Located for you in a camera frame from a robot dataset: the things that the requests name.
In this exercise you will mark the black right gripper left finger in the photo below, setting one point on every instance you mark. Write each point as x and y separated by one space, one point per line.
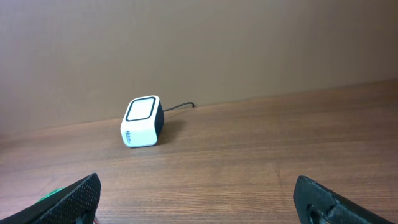
76 203

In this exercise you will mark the green lidded plastic jar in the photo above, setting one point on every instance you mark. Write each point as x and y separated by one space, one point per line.
50 194

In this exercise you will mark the white barcode scanner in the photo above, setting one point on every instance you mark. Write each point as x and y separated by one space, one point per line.
142 122

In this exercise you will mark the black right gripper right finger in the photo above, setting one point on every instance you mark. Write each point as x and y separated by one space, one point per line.
316 204

